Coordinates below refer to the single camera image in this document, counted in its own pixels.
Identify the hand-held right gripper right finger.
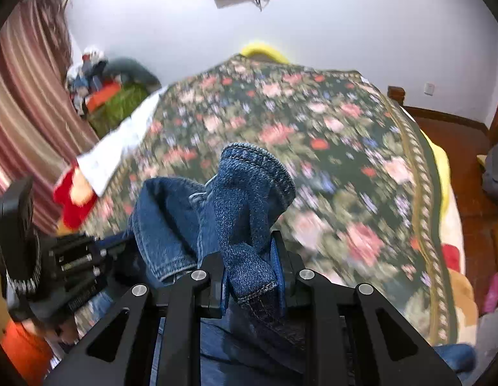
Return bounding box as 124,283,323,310
269,230,463,386

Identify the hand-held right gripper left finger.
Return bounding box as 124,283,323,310
44,245,234,386

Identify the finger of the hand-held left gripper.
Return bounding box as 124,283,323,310
92,231,134,265

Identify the blue denim jacket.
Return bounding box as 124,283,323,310
72,142,477,386

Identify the red plush toy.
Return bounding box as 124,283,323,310
53,165,99,230

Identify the orange cloth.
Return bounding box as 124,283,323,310
0,319,57,384

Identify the white shirt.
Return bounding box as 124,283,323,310
78,88,165,196

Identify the dark floral blanket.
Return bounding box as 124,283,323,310
78,54,461,346

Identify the orange box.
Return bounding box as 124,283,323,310
86,84,125,111

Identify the striped pink curtain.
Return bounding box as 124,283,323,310
0,0,97,246

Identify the cream printed blanket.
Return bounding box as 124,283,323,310
438,193,481,344

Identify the pink plastic item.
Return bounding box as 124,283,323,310
483,272,498,314

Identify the grey bag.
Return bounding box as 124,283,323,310
481,141,498,198

